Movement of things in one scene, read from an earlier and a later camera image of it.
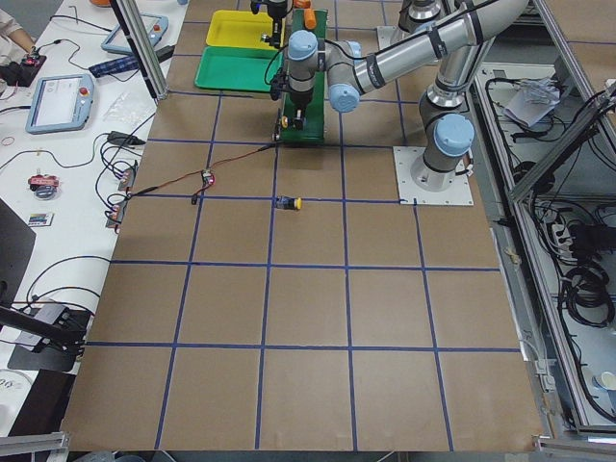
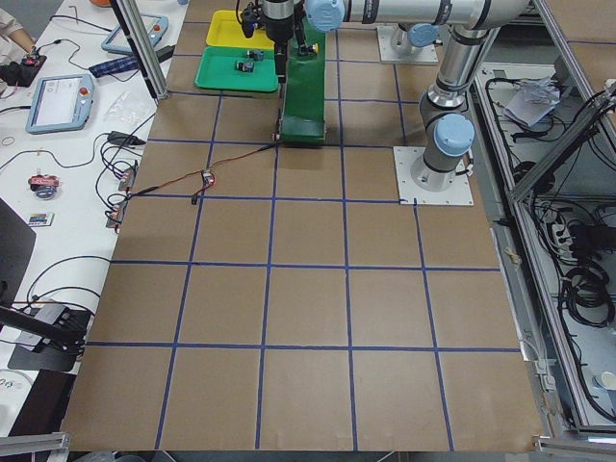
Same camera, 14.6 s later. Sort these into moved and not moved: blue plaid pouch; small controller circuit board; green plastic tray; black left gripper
Moved: black left gripper
Not moved: green plastic tray; small controller circuit board; blue plaid pouch
